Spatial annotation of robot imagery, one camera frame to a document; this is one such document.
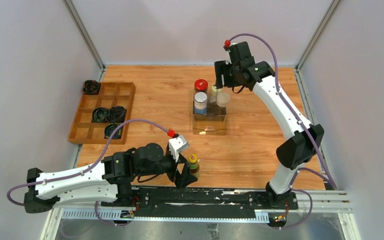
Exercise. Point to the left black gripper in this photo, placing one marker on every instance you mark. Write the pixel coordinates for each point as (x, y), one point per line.
(186, 177)

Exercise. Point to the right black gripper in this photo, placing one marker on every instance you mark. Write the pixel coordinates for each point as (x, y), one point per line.
(221, 67)

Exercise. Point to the yellow cap sauce bottle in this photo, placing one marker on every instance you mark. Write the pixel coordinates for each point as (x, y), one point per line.
(193, 161)

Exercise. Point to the red lid sauce jar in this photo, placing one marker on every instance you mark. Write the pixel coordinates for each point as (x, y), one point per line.
(201, 85)

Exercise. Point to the silver lid glass jar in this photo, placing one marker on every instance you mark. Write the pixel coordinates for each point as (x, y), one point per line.
(223, 99)

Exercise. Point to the yellow lid spice bottle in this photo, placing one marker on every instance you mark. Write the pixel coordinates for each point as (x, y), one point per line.
(213, 94)

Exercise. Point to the silver lid blue bottle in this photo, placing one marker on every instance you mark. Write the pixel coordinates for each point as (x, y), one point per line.
(200, 103)

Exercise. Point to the clear plastic organizer bin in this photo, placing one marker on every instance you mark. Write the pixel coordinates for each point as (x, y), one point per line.
(214, 122)

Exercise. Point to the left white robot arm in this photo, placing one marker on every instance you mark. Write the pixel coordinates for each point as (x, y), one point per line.
(109, 182)

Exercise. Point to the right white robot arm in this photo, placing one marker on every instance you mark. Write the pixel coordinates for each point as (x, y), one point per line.
(302, 138)

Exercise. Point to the wooden compartment tray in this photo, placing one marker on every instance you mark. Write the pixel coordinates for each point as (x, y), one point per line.
(102, 107)

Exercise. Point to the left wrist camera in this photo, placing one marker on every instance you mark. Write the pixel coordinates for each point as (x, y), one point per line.
(176, 146)

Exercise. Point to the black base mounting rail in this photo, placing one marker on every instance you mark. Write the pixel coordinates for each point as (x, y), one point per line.
(193, 202)

